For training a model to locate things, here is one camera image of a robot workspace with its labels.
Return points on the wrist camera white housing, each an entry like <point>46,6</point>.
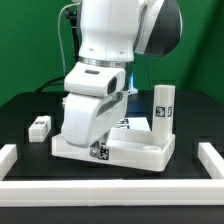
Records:
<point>96,81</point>

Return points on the fiducial marker sheet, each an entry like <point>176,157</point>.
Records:
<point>135,123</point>

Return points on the white U-shaped fence frame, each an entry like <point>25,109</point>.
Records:
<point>114,192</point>

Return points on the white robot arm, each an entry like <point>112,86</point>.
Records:
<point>112,32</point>

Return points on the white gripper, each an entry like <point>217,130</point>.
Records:
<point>87,119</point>

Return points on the white desk tabletop tray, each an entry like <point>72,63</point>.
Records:
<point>125,147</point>

